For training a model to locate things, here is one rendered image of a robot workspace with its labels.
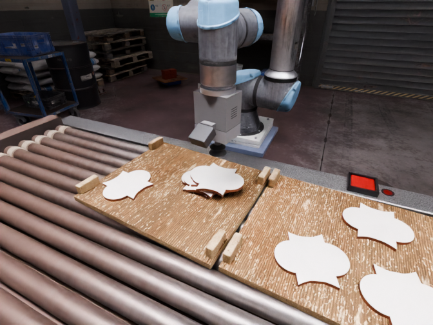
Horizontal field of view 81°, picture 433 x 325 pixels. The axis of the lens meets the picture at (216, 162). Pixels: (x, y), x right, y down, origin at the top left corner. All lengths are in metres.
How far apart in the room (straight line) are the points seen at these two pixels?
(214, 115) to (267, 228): 0.27
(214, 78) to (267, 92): 0.47
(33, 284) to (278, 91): 0.84
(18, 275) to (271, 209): 0.53
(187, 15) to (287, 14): 0.36
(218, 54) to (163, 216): 0.37
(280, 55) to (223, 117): 0.45
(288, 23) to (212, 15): 0.45
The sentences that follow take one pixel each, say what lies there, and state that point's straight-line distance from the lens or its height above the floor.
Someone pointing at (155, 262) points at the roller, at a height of 0.91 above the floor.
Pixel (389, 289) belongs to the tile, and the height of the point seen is 0.94.
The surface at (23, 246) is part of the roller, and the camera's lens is 0.70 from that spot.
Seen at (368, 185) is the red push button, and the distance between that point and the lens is 0.82.
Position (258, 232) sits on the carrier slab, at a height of 0.94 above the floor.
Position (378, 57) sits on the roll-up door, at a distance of 5.22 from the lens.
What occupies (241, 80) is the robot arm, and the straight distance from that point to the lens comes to 0.98.
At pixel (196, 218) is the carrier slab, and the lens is 0.60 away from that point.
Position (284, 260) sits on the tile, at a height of 0.94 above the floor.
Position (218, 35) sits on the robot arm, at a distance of 0.50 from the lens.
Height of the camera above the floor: 1.35
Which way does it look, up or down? 32 degrees down
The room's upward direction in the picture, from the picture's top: straight up
